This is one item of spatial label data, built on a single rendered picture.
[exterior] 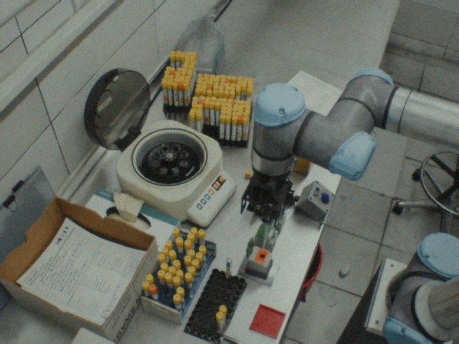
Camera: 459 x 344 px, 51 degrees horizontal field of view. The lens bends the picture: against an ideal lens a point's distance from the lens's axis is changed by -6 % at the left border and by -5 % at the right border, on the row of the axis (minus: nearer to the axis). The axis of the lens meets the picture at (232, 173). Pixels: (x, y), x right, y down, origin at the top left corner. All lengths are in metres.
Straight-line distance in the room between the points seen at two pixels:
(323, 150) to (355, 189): 1.84
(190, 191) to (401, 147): 1.79
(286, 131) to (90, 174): 0.82
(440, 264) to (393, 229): 1.45
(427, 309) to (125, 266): 0.68
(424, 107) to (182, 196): 0.65
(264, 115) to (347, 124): 0.13
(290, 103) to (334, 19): 1.33
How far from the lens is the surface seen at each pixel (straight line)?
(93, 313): 1.17
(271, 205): 0.90
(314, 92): 1.67
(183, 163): 1.32
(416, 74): 3.38
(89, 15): 1.22
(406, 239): 2.48
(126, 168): 1.31
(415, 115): 0.82
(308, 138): 0.75
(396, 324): 1.00
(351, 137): 0.74
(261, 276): 1.22
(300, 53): 1.85
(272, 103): 0.75
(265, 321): 1.19
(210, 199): 1.31
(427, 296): 0.97
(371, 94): 0.83
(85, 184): 1.44
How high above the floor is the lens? 1.98
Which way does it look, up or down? 51 degrees down
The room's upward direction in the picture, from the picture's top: 2 degrees clockwise
